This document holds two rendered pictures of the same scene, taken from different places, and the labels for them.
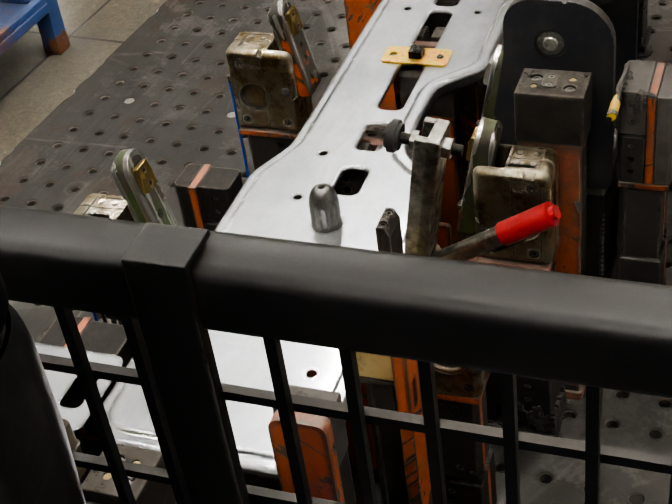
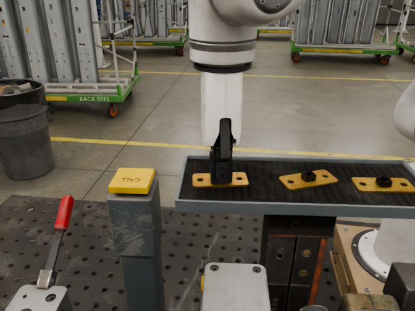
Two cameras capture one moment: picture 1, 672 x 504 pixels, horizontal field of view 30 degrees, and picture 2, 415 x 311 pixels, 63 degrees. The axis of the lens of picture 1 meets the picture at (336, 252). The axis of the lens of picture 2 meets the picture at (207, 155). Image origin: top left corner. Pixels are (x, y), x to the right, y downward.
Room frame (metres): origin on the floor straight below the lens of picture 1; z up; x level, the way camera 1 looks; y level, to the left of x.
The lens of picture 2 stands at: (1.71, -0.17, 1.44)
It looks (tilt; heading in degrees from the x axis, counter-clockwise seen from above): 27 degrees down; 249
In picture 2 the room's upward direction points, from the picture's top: straight up
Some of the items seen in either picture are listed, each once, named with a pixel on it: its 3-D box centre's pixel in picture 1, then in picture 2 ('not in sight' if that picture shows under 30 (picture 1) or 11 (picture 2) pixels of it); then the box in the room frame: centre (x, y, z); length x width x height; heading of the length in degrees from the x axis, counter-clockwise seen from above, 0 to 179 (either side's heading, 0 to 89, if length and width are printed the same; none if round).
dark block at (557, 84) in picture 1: (555, 245); not in sight; (1.06, -0.24, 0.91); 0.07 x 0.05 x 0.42; 66
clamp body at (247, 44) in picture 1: (283, 157); not in sight; (1.37, 0.05, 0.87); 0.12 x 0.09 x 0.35; 66
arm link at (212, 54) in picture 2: not in sight; (222, 50); (1.54, -0.58, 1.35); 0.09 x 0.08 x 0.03; 72
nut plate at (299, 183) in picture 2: not in sight; (308, 176); (1.41, -0.53, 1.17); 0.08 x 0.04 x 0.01; 175
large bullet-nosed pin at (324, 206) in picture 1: (324, 210); not in sight; (1.04, 0.00, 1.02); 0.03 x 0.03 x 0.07
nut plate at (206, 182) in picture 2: not in sight; (220, 177); (1.54, -0.58, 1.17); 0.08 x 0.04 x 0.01; 162
